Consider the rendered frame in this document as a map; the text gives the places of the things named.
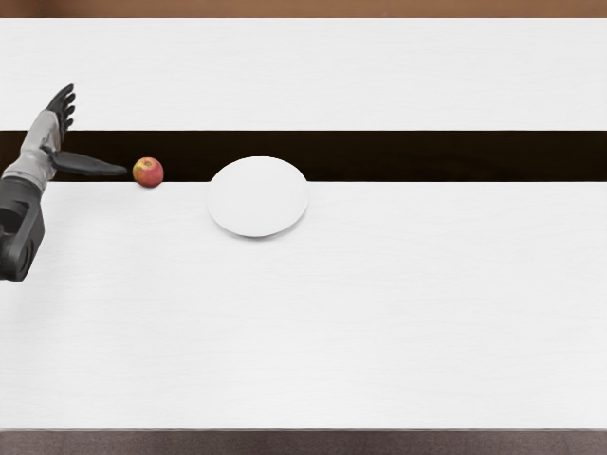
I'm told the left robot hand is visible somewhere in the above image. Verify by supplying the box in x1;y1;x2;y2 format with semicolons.
1;83;129;187

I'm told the white round plate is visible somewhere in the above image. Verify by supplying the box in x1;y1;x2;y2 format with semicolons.
206;155;310;239

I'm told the red yellow apple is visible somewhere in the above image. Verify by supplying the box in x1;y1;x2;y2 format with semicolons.
132;156;165;189

